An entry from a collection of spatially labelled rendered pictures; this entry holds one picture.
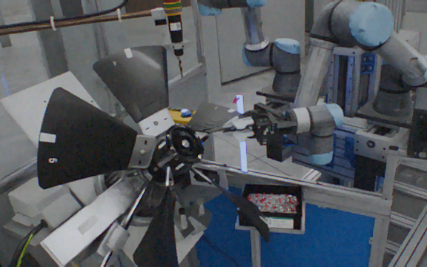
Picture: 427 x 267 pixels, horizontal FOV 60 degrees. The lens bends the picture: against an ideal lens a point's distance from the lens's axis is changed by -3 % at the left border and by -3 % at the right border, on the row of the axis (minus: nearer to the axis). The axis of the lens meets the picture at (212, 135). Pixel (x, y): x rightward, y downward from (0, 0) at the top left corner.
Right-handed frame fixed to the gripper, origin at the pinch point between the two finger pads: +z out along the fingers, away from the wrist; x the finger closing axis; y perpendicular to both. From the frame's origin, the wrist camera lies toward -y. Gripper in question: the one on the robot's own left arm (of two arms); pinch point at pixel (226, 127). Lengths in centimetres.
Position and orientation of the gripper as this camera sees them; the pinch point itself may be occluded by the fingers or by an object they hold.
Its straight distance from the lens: 115.3
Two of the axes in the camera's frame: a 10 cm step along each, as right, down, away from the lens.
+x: 0.8, 8.4, 5.3
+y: 1.6, 5.2, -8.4
